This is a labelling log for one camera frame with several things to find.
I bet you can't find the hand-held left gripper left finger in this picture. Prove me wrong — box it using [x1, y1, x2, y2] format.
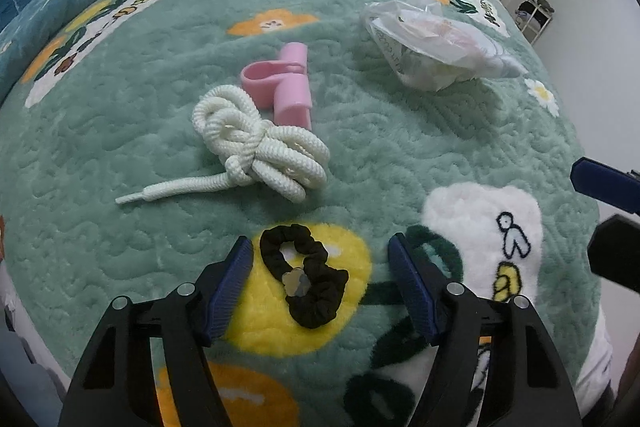
[59, 235, 254, 427]

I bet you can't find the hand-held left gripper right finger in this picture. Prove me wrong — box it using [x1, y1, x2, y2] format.
[387, 232, 583, 427]

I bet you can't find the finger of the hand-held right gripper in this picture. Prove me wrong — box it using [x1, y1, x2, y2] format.
[570, 158, 640, 212]
[587, 214, 640, 295]

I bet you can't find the black hair scrunchie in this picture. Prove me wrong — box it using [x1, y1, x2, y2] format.
[260, 223, 349, 329]

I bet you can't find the green floral blanket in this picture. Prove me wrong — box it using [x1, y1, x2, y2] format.
[0, 0, 613, 427]

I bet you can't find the white storage rack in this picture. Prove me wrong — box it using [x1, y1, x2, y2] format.
[515, 0, 556, 45]

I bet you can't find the pink plastic clip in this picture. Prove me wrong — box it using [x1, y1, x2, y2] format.
[240, 44, 313, 130]

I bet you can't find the white crumpled plastic bag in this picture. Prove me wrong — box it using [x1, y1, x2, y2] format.
[361, 0, 528, 92]

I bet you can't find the white rope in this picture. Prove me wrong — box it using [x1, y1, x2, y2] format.
[115, 85, 332, 206]

